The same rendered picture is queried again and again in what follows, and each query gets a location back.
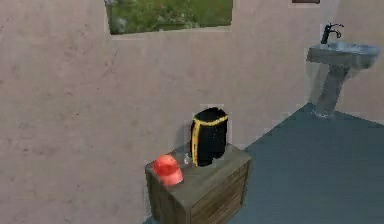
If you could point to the black sink faucet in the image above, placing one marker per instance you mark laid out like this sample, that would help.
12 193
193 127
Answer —
328 32

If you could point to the wooden crate table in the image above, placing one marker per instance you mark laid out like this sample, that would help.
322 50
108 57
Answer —
203 190

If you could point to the grey pedestal sink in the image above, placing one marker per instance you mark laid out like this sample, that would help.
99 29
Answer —
336 63

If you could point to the small clear glass object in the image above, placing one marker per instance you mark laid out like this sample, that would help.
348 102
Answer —
186 159

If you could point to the black yellow-striped bag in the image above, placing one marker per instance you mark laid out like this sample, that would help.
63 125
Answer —
210 138

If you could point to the dark framed wall picture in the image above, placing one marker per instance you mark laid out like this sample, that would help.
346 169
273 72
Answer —
305 1

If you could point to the red cap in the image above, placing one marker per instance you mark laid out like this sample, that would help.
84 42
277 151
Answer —
167 169

